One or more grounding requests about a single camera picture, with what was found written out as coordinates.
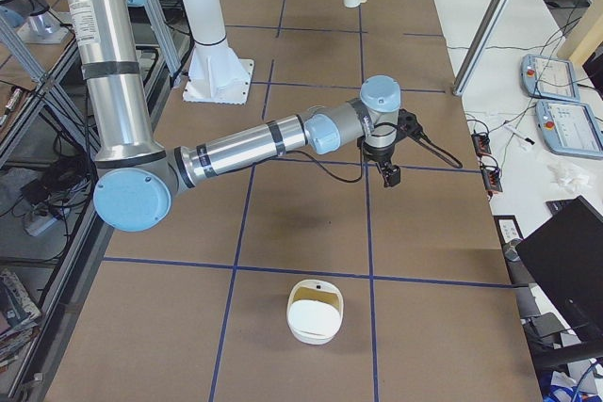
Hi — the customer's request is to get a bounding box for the crumpled white tissue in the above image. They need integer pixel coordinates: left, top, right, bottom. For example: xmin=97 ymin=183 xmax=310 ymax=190
xmin=547 ymin=163 xmax=591 ymax=193

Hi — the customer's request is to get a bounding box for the red black electronics board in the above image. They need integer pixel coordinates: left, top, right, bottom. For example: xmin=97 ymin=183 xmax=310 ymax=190
xmin=471 ymin=132 xmax=491 ymax=156

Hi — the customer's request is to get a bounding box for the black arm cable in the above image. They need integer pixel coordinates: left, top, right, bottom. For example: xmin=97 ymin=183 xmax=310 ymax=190
xmin=286 ymin=123 xmax=465 ymax=185

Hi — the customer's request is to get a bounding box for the lower teach pendant tablet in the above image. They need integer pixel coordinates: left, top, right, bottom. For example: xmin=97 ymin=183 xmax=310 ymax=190
xmin=535 ymin=99 xmax=602 ymax=160

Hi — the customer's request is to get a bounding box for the white central pedestal column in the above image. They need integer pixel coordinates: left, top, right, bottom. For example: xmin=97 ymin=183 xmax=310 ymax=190
xmin=182 ymin=0 xmax=254 ymax=105

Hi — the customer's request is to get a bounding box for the teach pendant tablet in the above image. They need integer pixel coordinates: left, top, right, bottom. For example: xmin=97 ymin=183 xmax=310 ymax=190
xmin=535 ymin=99 xmax=602 ymax=160
xmin=520 ymin=55 xmax=580 ymax=102

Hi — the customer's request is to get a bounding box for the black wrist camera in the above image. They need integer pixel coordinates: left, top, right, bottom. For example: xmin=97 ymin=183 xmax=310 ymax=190
xmin=397 ymin=109 xmax=426 ymax=142

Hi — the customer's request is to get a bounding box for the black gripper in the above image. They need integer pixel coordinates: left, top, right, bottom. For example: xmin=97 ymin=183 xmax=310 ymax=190
xmin=362 ymin=142 xmax=401 ymax=188

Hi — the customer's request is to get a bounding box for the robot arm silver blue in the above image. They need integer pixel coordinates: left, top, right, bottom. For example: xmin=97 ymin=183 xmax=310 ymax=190
xmin=67 ymin=0 xmax=401 ymax=232

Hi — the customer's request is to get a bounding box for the black monitor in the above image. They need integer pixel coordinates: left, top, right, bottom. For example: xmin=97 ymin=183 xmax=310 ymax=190
xmin=516 ymin=196 xmax=602 ymax=341

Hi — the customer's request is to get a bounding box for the upper teach pendant tablet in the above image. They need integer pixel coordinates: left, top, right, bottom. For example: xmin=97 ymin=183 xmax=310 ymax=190
xmin=520 ymin=55 xmax=580 ymax=102

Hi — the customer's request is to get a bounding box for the aluminium frame post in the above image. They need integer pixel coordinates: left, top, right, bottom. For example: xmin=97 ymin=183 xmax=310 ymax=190
xmin=452 ymin=0 xmax=510 ymax=96

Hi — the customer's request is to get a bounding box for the cream container with lid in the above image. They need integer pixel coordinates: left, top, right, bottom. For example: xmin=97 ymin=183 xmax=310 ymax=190
xmin=286 ymin=279 xmax=344 ymax=346

